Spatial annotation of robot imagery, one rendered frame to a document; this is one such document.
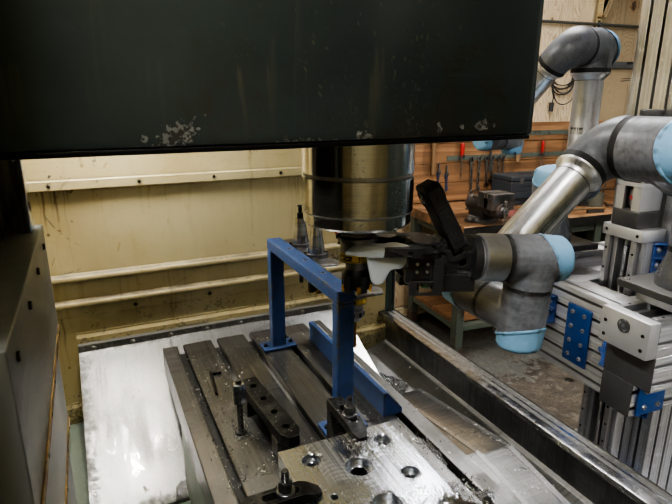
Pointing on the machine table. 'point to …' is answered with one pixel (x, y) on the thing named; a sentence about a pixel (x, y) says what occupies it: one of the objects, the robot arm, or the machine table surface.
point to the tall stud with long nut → (239, 405)
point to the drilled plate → (335, 479)
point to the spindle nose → (358, 187)
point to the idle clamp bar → (256, 403)
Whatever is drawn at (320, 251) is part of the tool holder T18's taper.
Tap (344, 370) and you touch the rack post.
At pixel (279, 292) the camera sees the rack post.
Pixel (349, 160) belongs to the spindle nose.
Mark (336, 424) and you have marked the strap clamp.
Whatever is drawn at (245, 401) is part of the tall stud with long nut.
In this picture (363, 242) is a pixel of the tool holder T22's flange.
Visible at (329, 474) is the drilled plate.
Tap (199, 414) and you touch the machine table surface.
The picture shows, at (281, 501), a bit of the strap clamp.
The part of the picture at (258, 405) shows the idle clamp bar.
